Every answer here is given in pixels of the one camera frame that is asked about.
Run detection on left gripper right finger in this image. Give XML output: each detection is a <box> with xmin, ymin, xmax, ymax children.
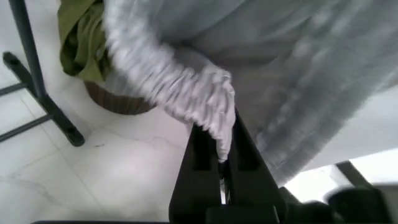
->
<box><xmin>224</xmin><ymin>108</ymin><xmax>289</xmax><ymax>223</ymax></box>

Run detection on green garment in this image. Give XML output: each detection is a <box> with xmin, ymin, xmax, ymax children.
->
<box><xmin>57</xmin><ymin>0</ymin><xmax>113</xmax><ymax>83</ymax></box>

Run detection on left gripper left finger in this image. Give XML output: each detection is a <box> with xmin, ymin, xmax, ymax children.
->
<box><xmin>169</xmin><ymin>123</ymin><xmax>223</xmax><ymax>223</ymax></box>

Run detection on pale grey shorts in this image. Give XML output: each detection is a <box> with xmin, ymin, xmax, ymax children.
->
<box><xmin>102</xmin><ymin>0</ymin><xmax>398</xmax><ymax>187</ymax></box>

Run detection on black clothes rack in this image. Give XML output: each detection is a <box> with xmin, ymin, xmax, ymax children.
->
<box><xmin>0</xmin><ymin>0</ymin><xmax>86</xmax><ymax>147</ymax></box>

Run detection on white laundry basket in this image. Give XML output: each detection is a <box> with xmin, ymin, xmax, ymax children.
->
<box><xmin>83</xmin><ymin>77</ymin><xmax>156</xmax><ymax>116</ymax></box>

